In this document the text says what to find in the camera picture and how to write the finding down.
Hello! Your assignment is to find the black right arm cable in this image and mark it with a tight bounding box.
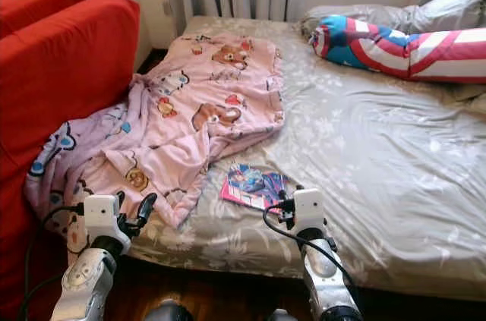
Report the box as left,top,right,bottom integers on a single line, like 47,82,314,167
261,199,362,292

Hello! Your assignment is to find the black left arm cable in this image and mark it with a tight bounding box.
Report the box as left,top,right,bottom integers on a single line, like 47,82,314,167
18,203,89,321

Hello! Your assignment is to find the bed with grey floral sheet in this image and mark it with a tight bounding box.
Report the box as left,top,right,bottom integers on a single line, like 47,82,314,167
125,15,486,304

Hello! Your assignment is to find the pink and blue comic book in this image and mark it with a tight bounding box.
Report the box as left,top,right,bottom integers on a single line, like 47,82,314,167
219,162,292,212

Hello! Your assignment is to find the grey pillow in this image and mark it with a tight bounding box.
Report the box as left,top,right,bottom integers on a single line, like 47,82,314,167
299,0,486,38

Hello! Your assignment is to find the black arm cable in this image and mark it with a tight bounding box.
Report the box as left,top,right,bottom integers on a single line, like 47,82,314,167
18,203,89,321
261,199,362,292

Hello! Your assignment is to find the red folded mattress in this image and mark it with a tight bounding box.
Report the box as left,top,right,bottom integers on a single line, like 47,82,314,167
0,0,142,321

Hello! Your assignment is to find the grey left robot leg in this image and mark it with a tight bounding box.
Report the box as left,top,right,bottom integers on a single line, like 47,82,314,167
144,299,184,321

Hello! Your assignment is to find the red white blue bolster pillow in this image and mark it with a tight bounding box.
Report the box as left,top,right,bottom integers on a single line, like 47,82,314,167
309,14,486,83

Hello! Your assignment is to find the pink cartoon blanket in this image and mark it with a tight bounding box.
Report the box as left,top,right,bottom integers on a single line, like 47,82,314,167
22,30,286,263

